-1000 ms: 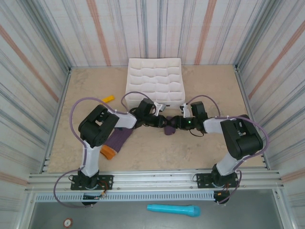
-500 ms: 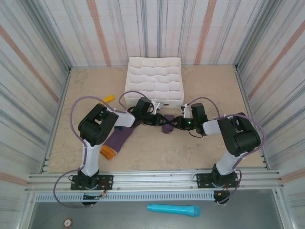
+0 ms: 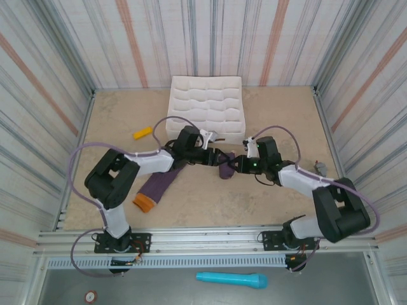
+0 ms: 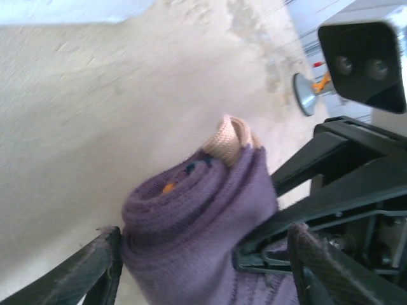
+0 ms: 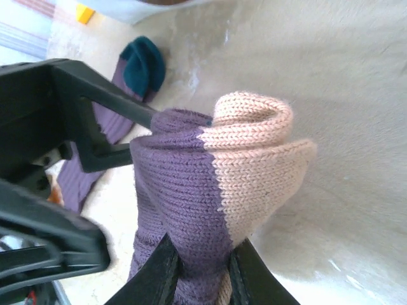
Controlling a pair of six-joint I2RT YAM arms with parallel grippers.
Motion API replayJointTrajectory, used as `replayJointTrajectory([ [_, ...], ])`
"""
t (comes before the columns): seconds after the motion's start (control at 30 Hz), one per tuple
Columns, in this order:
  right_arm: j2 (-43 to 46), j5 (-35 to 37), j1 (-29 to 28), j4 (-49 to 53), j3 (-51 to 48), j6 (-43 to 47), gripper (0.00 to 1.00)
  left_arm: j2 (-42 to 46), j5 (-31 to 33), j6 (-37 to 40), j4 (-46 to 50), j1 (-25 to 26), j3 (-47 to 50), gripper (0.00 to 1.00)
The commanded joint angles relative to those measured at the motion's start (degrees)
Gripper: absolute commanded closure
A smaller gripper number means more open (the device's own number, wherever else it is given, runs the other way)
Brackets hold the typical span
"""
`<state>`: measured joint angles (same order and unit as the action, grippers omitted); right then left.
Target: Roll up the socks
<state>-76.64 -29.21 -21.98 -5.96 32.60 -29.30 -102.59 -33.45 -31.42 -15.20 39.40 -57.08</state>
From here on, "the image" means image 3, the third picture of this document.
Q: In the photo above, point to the purple sock with beige toe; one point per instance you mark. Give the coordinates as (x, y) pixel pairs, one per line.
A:
(225, 173)

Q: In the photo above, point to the white fabric divider box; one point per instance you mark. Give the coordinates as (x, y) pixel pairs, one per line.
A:
(206, 101)

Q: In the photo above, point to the purple sock with orange cuff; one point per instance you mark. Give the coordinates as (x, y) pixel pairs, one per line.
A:
(155, 187)

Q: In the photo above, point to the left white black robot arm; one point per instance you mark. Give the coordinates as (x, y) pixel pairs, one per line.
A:
(152, 162)

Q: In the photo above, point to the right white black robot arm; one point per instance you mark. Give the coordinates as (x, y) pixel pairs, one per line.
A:
(299, 179)

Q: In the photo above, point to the yellow wooden block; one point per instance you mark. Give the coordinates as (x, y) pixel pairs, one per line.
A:
(143, 132)

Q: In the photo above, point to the small grey toy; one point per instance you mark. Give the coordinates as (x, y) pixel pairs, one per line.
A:
(321, 167)

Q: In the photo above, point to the teal toy microphone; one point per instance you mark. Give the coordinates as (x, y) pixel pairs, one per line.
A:
(229, 279)

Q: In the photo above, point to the round white red disc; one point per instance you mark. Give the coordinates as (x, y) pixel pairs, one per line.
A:
(90, 296)

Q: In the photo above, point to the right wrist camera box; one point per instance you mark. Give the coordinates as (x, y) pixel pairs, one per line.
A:
(250, 148)

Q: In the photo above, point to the aluminium side frame bar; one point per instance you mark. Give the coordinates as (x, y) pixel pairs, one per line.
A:
(331, 143)
(79, 146)

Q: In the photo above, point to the aluminium mounting rail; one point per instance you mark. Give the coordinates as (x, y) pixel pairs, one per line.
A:
(206, 241)

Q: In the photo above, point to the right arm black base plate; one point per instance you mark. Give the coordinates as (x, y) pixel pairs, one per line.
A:
(270, 240)

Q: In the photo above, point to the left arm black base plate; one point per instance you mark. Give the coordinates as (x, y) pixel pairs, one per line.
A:
(141, 242)

